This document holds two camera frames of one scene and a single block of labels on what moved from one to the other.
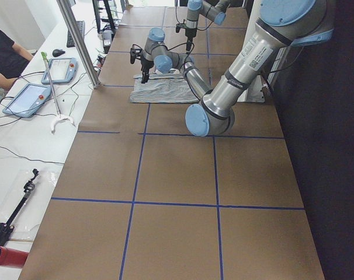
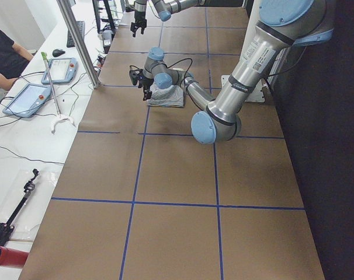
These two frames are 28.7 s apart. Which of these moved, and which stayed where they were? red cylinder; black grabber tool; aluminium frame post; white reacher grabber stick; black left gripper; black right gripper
Moved: black right gripper; black left gripper
Stayed: red cylinder; white reacher grabber stick; black grabber tool; aluminium frame post
